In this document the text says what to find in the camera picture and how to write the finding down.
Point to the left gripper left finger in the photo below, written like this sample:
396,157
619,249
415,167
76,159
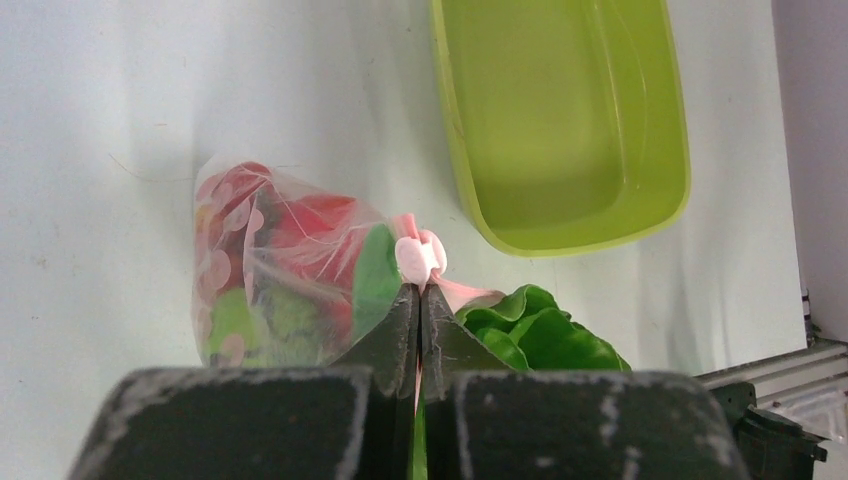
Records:
350,420

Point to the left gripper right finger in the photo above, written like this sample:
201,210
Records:
486,421

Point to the green lettuce head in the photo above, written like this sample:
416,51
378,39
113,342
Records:
528,331

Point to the small green watermelon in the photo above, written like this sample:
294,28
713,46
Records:
293,330

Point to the yellow green pear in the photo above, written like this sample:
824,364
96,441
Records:
232,341

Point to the clear pink zip bag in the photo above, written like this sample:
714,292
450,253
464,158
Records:
289,274

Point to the red apple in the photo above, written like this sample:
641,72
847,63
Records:
319,237

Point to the green plastic tray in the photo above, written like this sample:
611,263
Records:
565,121

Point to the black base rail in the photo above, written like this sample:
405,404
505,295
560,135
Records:
788,413

